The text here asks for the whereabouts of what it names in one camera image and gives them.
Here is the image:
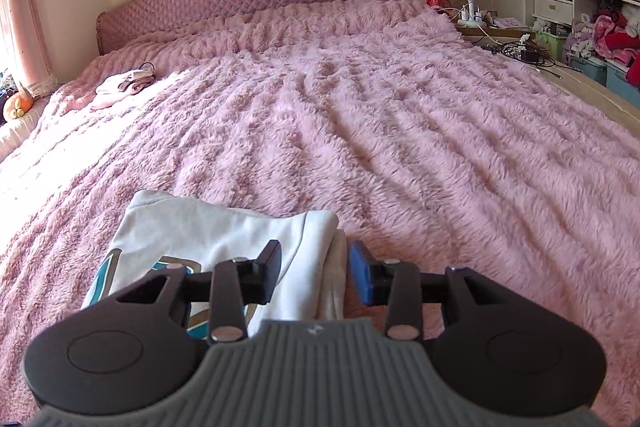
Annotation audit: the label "white printed sweatshirt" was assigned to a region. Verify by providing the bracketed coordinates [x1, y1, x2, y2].
[82, 191, 347, 334]

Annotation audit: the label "small folded pink clothes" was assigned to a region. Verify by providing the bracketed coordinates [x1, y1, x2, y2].
[90, 63, 155, 110]

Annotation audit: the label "pink fluffy bed blanket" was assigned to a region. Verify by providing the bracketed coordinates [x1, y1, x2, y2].
[1, 0, 639, 426]

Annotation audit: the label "wooden bedside table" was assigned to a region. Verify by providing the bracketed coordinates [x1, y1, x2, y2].
[454, 24, 535, 40]

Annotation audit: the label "orange plush toy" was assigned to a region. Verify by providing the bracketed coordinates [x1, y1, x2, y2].
[2, 92, 35, 121]

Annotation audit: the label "pink curtain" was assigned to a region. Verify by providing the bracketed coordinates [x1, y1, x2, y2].
[1, 0, 58, 98]

